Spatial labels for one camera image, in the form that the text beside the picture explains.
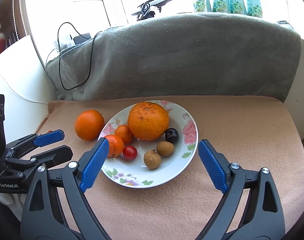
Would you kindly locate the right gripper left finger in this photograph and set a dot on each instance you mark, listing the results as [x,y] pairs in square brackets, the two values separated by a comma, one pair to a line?
[43,216]

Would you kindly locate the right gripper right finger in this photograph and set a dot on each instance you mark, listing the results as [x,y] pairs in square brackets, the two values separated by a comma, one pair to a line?
[263,216]

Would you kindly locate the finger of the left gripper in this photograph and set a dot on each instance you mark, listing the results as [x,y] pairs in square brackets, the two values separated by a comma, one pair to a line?
[52,153]
[48,137]

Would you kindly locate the small mandarin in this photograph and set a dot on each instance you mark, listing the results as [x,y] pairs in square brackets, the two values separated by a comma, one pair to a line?
[125,134]
[116,145]

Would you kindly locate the brown longan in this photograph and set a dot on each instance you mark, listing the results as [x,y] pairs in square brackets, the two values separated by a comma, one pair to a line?
[152,159]
[165,148]

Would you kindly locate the speckled large orange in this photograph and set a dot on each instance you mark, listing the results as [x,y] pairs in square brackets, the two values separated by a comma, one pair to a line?
[148,121]

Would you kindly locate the smooth large orange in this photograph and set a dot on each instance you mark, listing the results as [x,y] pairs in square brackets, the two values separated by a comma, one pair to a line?
[89,124]

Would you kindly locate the floral white plate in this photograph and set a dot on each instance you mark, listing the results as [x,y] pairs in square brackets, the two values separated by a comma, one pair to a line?
[135,174]

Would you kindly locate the beige blanket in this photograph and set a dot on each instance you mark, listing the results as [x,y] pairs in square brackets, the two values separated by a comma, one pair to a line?
[253,131]

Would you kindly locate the white power strip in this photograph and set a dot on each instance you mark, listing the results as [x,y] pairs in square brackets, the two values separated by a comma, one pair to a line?
[63,43]

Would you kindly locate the black power adapter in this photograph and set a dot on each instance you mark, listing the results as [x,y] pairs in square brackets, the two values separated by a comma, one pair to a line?
[82,38]

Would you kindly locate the grey blanket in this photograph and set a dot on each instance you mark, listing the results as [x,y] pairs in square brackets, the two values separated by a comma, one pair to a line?
[191,54]

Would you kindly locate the ring light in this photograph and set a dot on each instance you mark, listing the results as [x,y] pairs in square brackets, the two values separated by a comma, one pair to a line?
[148,9]

